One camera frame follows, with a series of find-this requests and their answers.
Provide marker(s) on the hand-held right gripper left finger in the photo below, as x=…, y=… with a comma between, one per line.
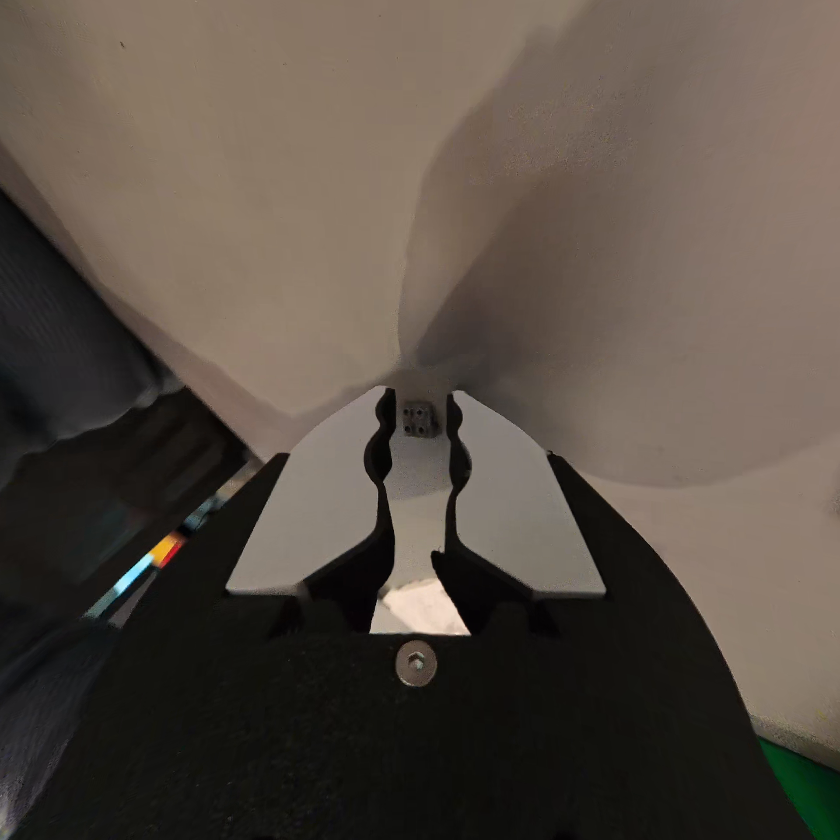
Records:
x=308, y=518

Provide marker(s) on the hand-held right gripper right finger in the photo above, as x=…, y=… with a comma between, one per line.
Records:
x=518, y=525

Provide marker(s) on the dark grey square brick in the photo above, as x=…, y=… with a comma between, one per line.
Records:
x=418, y=418

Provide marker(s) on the grey desk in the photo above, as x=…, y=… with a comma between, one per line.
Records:
x=262, y=164

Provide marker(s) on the green plastic crate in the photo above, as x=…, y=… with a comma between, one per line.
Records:
x=807, y=794

